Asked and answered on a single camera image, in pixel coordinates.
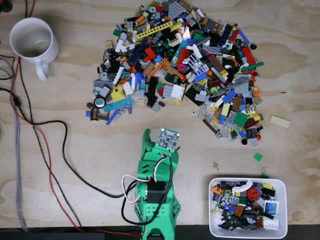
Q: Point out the small grey Lego plate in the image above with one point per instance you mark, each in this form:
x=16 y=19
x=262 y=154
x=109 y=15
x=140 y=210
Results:
x=156 y=106

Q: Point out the grey Lego wedge plate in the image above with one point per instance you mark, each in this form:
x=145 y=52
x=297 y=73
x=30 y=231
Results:
x=176 y=8

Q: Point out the yellow Lego technic beam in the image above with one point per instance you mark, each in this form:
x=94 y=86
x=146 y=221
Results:
x=155 y=30

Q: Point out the blue long Lego plate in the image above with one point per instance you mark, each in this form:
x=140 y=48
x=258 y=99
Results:
x=243 y=37

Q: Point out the tan flat Lego tile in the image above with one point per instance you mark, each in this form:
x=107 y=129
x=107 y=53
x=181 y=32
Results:
x=280 y=121

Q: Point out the black long Lego brick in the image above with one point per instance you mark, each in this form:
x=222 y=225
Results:
x=152 y=90

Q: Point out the black long Lego plate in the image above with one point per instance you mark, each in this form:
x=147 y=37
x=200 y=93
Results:
x=230 y=184

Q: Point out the pale yellow flat tile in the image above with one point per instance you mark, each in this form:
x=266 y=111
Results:
x=176 y=26

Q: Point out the white toothed Lego piece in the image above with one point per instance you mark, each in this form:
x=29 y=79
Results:
x=118 y=75

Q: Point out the small black round piece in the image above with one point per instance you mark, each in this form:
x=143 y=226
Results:
x=244 y=141

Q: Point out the large black Lego plate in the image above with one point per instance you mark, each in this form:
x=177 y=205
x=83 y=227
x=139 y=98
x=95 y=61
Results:
x=192 y=95

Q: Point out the orange brown Lego plate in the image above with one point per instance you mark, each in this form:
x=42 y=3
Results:
x=239 y=210

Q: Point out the grey round Lego dish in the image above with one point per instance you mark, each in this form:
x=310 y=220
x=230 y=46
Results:
x=103 y=77

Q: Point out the dark grey square piece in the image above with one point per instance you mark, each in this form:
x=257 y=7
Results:
x=251 y=133

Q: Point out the yellow Lego brick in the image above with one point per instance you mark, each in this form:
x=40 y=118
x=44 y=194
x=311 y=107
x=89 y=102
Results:
x=225 y=109

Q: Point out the dark blue Lego piece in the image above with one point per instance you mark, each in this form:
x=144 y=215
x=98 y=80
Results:
x=138 y=52

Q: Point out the small black Lego piece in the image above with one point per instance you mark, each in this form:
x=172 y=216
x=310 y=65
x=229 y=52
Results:
x=162 y=104

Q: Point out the camera circuit board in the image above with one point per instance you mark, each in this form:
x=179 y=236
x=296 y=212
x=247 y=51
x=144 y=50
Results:
x=168 y=138

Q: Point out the yellow black Lego piece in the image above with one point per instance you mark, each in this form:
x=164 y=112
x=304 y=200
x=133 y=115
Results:
x=268 y=186

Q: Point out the black round Lego piece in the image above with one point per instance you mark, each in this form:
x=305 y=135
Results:
x=254 y=46

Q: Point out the reddish brown long plate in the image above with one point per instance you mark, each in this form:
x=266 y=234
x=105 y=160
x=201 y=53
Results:
x=217 y=64

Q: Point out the large grey Lego plate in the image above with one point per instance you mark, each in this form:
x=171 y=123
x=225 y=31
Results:
x=242 y=87

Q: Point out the white plastic bin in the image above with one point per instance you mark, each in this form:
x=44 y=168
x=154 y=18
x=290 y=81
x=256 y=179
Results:
x=282 y=225

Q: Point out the small yellow Lego stud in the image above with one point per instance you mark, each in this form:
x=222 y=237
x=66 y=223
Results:
x=177 y=101

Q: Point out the green studded Lego plate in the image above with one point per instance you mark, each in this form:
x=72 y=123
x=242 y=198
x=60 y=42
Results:
x=241 y=118

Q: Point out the red Lego wheel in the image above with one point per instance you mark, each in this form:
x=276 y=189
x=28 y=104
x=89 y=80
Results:
x=253 y=194

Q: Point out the turquoise long Lego piece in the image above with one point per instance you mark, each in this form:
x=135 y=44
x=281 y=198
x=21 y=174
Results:
x=117 y=105

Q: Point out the blue Lego brick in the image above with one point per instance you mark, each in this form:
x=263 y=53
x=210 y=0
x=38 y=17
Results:
x=228 y=96

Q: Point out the small blue Lego clip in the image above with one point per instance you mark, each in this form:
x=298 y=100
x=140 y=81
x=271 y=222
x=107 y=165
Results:
x=87 y=113

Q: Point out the orange Lego piece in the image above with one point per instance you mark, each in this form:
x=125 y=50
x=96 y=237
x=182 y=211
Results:
x=218 y=190

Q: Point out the pale blue Lego cube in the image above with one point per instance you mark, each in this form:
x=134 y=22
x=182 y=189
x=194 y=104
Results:
x=271 y=207

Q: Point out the white Lego lattice window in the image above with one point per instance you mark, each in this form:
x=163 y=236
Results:
x=197 y=64

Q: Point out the green long Lego plate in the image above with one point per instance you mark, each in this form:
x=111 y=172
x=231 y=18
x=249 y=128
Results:
x=252 y=66

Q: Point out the blue narrow Lego bar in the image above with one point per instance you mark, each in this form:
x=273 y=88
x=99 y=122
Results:
x=112 y=117

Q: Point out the orange Lego minifigure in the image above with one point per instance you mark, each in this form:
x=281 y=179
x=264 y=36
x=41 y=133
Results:
x=256 y=92

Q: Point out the dark red Lego brick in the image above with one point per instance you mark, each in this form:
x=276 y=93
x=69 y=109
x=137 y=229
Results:
x=250 y=123

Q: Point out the light grey studded plate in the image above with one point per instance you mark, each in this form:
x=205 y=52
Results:
x=230 y=117

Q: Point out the small tan Lego piece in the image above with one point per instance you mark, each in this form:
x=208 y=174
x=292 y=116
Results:
x=141 y=101

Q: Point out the yellow Lego plate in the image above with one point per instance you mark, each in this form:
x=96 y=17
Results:
x=117 y=93

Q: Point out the brown Lego brick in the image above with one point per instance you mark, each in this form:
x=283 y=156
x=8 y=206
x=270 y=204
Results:
x=236 y=103

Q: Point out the black Lego grille piece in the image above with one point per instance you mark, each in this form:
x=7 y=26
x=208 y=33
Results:
x=233 y=134

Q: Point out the lime green Lego piece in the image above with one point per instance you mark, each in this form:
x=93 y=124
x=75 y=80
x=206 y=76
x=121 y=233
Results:
x=213 y=90

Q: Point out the grey square Lego tile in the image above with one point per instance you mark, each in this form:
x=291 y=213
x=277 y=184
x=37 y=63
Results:
x=235 y=200

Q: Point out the white studded Lego plate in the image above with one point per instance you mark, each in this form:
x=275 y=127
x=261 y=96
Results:
x=178 y=92

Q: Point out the green square Lego plate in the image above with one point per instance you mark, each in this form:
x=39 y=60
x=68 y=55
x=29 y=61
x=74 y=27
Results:
x=258 y=157

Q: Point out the white curved Lego piece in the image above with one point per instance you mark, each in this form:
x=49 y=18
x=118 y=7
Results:
x=241 y=187

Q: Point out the red long Lego brick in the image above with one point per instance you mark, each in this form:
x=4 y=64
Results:
x=248 y=55

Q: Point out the small gold Lego piece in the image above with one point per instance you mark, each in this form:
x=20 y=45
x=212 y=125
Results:
x=216 y=165

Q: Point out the grey rectangular Lego plate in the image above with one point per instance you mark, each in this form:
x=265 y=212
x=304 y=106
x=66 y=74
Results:
x=253 y=142

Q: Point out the magenta Lego piece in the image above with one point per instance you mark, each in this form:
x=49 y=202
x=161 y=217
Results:
x=181 y=68

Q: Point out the green Lego brick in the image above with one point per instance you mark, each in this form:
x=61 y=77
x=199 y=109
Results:
x=116 y=32
x=242 y=203

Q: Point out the small red round stud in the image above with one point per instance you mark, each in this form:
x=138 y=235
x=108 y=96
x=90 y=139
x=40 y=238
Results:
x=258 y=136

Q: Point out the white studded Lego brick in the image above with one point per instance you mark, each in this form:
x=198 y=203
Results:
x=271 y=223

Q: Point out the orange Lego technic beam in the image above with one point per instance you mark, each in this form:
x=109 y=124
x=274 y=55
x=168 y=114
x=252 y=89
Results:
x=158 y=68

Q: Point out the white Lego slope piece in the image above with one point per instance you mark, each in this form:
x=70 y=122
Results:
x=196 y=51

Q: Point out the tan printed square tile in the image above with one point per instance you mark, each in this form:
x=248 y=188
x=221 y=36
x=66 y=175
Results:
x=108 y=44

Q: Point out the dark brown long plate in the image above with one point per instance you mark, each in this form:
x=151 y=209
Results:
x=210 y=125

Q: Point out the black disc pale centre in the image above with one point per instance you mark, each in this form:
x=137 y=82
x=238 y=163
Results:
x=99 y=102

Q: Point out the small green Lego piece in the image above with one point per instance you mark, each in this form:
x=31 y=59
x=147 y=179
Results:
x=264 y=175

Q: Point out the black round object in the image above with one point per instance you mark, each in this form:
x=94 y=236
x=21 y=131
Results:
x=5 y=5

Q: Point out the white ceramic mug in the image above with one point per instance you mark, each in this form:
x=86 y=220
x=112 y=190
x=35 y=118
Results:
x=31 y=42

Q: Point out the dark brown bracket piece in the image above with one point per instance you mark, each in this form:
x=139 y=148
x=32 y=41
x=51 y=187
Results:
x=96 y=114

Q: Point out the grey studded Lego plate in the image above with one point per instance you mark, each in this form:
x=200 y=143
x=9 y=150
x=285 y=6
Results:
x=168 y=91

